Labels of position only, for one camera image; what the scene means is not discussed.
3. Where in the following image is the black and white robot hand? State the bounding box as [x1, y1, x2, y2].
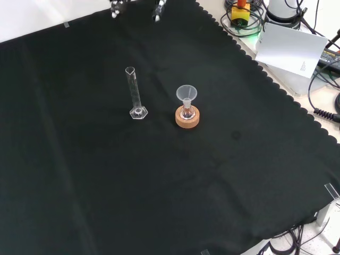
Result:
[110, 0, 167, 23]

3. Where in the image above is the clear graduated cylinder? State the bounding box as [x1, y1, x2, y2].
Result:
[124, 66, 149, 121]

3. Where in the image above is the yellow stop button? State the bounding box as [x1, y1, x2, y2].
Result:
[230, 0, 252, 29]

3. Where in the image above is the translucent plastic funnel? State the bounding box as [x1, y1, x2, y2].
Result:
[175, 84, 198, 107]

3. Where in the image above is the small round-bottom glass flask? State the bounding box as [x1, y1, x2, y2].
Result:
[180, 98, 197, 121]

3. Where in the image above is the pale board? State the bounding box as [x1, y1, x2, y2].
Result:
[254, 22, 329, 79]

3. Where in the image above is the black table cloth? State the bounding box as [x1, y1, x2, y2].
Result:
[0, 0, 340, 255]

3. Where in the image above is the black power adapter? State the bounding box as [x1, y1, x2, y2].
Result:
[317, 47, 340, 69]

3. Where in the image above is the clear tape strip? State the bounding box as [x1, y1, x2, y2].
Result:
[324, 182, 340, 200]

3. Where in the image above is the black cable loop bundle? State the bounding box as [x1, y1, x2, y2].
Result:
[219, 0, 267, 38]

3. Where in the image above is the cork ring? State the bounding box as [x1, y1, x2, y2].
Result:
[174, 105, 201, 129]

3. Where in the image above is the black floor cable bundle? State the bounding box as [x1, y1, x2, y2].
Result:
[256, 224, 321, 255]

